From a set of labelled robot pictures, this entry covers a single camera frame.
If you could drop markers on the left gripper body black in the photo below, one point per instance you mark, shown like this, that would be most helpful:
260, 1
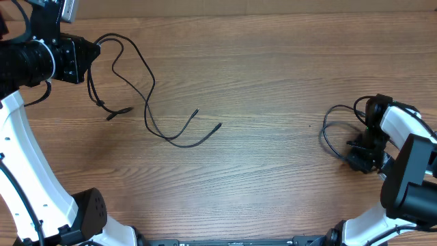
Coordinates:
65, 61

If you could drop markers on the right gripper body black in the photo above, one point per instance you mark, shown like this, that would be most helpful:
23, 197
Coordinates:
369, 145

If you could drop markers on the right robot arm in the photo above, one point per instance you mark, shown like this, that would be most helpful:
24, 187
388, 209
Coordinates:
402, 148

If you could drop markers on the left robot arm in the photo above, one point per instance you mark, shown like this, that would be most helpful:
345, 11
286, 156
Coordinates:
44, 213

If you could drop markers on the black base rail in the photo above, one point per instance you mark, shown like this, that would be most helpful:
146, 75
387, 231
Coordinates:
235, 242

